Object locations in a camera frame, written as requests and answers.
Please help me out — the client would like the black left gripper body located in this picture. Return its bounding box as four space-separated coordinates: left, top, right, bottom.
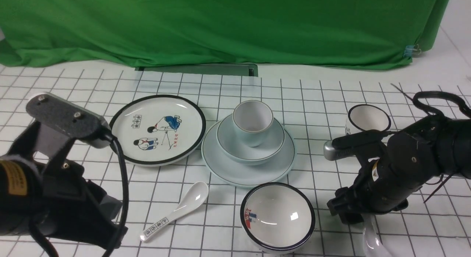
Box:
7 121 128 250

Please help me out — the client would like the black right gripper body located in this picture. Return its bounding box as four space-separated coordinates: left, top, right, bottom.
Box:
327 131 440 225

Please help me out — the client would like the plain white ceramic spoon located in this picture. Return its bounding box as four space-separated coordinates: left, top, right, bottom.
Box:
362 214 393 257

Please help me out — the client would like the pale blue cup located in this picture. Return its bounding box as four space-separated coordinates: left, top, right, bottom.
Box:
232 100 274 147

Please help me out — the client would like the pale blue shallow bowl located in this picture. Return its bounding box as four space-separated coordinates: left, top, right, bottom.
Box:
216 115 287 165

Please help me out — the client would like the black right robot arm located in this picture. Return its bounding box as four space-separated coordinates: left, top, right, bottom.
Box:
323 115 471 225

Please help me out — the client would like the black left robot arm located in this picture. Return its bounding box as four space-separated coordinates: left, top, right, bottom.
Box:
1 121 128 257

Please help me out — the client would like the white cup with black rim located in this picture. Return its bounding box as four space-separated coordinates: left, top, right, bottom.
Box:
345 104 392 135

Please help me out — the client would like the white plate with cartoon print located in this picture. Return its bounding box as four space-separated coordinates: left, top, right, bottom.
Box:
110 95 206 168

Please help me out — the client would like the white bowl with black rim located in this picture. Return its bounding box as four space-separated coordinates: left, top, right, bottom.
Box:
240 183 316 255

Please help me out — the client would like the pale blue plain plate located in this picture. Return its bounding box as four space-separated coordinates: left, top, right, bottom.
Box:
201 122 297 188

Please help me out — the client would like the blue binder clip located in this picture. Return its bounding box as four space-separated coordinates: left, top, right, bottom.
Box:
403 44 422 57

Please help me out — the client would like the green backdrop cloth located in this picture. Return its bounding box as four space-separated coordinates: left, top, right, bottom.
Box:
0 0 449 70

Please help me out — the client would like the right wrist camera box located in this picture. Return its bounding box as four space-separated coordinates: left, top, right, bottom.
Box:
323 130 396 161

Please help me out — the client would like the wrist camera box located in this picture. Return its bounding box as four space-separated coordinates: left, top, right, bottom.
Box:
323 130 396 161
25 92 111 149

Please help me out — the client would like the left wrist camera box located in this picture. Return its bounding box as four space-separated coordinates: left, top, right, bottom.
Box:
25 92 111 149

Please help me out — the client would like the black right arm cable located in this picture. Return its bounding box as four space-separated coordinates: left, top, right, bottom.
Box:
390 84 471 204

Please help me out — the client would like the white spoon with printed handle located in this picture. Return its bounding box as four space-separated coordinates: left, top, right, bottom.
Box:
139 182 209 242

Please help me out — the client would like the grey metal floor bracket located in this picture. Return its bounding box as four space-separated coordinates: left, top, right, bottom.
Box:
135 63 259 77

